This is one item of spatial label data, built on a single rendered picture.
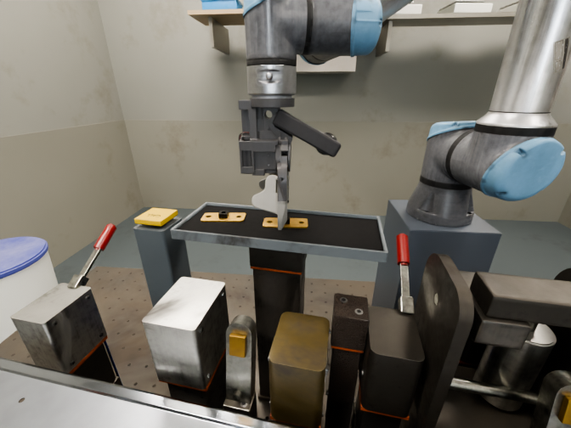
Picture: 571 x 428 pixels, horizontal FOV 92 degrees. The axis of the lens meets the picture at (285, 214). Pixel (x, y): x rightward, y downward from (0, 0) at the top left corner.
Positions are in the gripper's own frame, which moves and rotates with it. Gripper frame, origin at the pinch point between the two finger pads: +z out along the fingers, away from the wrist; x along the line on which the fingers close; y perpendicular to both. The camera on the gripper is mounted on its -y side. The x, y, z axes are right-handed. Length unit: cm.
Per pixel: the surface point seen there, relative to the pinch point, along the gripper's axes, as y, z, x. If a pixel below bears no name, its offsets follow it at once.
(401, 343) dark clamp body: -16.5, 10.0, 19.6
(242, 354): 4.6, 10.7, 21.7
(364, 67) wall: -66, -44, -271
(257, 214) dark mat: 6.0, 2.0, -4.0
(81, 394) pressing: 27.6, 18.0, 23.3
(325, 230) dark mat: -7.2, 2.0, 2.5
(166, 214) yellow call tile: 24.4, 2.0, -3.1
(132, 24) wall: 171, -85, -281
